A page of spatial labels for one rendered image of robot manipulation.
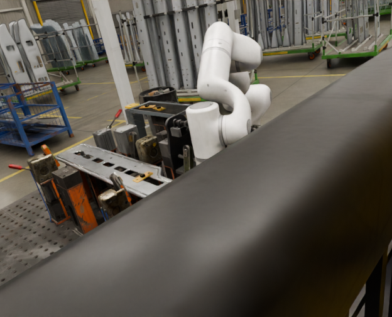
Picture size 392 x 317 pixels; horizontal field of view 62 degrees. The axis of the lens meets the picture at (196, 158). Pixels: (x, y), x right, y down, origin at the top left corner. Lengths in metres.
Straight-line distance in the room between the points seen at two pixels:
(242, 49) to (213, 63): 0.22
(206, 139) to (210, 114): 0.06
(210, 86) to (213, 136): 0.16
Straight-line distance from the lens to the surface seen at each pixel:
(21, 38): 10.20
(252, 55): 1.17
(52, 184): 1.78
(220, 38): 1.03
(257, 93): 1.53
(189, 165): 1.27
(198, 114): 0.80
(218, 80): 0.90
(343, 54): 7.19
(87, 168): 1.59
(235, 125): 0.80
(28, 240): 1.84
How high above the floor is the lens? 1.57
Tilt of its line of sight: 24 degrees down
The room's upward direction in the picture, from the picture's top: 11 degrees counter-clockwise
